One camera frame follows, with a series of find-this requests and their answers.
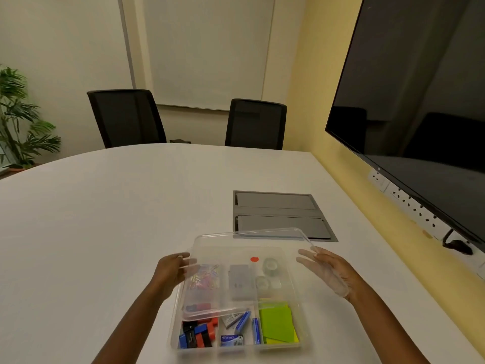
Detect person's left hand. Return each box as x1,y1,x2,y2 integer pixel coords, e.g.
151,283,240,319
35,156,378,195
151,253,200,301

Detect person's right hand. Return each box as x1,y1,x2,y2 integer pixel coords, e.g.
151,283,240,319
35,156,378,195
296,246,365,301

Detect clear plastic lid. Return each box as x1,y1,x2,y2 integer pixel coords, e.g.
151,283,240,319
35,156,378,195
181,227,350,322

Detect person's right forearm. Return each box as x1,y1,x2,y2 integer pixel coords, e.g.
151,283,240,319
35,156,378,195
348,281,430,364

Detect person's left forearm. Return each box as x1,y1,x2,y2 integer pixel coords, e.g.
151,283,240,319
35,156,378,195
92,285,173,364

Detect pile of coloured paper clips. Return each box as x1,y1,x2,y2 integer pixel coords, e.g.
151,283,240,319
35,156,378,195
189,264,221,291

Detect clear tape roll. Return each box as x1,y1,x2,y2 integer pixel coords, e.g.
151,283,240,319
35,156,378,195
254,276,282,296
262,257,280,277

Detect grey flat box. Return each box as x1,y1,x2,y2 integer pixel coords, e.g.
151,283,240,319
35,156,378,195
228,264,254,301

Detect clear plastic organizer tray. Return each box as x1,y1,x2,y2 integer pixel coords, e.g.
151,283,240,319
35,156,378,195
169,246,308,351

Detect green sticky note pad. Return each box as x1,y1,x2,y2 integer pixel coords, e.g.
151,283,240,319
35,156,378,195
259,305,296,343

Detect yellow sticky note pad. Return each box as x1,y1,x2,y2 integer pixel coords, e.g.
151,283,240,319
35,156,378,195
263,302,300,345

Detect pile of coloured binder clips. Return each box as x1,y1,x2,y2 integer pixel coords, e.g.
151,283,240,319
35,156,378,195
178,303,220,349

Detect grey staple box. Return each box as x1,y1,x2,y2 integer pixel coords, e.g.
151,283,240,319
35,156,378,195
221,312,243,330

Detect black power plug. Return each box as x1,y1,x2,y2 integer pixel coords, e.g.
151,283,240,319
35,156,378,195
442,229,474,256

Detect black mesh office chair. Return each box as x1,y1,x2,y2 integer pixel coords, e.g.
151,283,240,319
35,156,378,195
225,98,288,151
87,89,191,149

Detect white roller blind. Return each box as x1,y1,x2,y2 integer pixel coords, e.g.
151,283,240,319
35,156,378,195
141,0,276,111

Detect green potted plant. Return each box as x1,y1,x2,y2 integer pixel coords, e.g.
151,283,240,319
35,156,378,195
0,66,62,175

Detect grey table cable box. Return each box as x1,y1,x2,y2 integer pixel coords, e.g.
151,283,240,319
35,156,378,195
232,190,339,243

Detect white wall socket strip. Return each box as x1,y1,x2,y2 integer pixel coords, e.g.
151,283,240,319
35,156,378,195
367,168,485,280

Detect black wall television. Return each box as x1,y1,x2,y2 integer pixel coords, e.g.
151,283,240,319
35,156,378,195
325,0,485,255

